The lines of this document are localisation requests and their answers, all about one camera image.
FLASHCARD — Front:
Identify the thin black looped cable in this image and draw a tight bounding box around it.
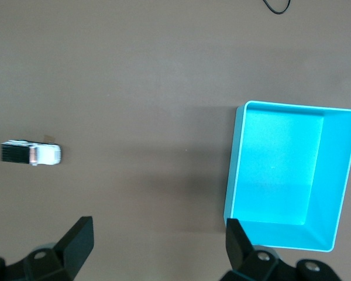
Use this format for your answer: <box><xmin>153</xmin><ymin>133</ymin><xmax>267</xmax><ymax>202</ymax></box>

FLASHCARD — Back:
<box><xmin>261</xmin><ymin>0</ymin><xmax>293</xmax><ymax>15</ymax></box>

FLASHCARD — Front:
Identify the turquoise plastic bin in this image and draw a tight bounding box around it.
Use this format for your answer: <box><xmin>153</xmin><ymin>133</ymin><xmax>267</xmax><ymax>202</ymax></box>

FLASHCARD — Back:
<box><xmin>223</xmin><ymin>100</ymin><xmax>351</xmax><ymax>253</ymax></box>

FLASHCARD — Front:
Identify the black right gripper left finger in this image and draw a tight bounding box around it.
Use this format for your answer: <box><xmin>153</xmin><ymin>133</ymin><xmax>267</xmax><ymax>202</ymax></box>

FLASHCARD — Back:
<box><xmin>0</xmin><ymin>215</ymin><xmax>94</xmax><ymax>281</ymax></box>

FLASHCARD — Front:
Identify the white jeep toy black bed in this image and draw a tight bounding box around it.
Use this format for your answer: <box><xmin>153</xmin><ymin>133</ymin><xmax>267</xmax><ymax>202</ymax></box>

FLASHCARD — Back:
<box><xmin>0</xmin><ymin>139</ymin><xmax>62</xmax><ymax>167</ymax></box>

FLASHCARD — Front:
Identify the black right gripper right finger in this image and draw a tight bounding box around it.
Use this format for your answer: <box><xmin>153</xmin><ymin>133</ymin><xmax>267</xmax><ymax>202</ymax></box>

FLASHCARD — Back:
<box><xmin>219</xmin><ymin>218</ymin><xmax>343</xmax><ymax>281</ymax></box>

